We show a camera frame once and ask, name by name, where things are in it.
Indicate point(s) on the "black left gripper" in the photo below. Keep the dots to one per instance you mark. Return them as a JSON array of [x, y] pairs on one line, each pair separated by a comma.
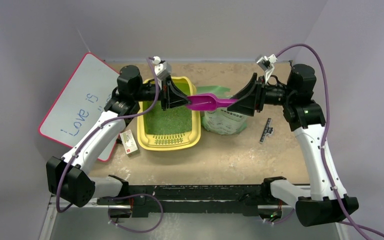
[[168, 88]]

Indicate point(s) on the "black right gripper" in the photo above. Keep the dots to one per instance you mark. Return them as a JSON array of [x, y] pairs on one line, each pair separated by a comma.
[[261, 96]]

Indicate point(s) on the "magenta plastic litter scoop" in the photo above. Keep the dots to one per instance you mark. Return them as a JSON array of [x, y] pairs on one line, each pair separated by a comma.
[[208, 102]]

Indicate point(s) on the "green cat litter bag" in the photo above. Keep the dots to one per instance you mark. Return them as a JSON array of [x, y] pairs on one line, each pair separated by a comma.
[[221, 121]]

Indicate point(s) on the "yellow litter box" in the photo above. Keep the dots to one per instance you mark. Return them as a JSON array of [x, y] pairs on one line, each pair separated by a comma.
[[169, 130]]

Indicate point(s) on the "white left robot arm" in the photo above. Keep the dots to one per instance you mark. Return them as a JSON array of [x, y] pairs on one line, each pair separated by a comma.
[[67, 176]]

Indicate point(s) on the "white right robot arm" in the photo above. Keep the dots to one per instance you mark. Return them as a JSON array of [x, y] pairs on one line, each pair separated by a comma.
[[327, 200]]

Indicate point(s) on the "small white red box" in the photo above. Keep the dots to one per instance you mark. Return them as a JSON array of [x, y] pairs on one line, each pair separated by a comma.
[[129, 143]]

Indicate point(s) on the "black ruler strip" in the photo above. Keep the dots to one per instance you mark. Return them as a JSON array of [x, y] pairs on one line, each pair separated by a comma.
[[267, 131]]

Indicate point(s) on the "pink framed whiteboard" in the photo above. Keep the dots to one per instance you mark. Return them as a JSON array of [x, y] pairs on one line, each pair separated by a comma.
[[80, 103]]

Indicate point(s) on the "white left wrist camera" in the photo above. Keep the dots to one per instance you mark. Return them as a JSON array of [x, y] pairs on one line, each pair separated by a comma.
[[161, 68]]

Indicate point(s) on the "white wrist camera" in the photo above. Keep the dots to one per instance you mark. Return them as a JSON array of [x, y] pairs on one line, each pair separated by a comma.
[[267, 64], [161, 68]]

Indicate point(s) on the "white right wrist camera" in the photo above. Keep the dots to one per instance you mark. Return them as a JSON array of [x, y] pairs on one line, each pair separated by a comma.
[[267, 64]]

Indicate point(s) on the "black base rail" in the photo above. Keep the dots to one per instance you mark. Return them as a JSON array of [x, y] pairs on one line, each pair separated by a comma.
[[249, 200]]

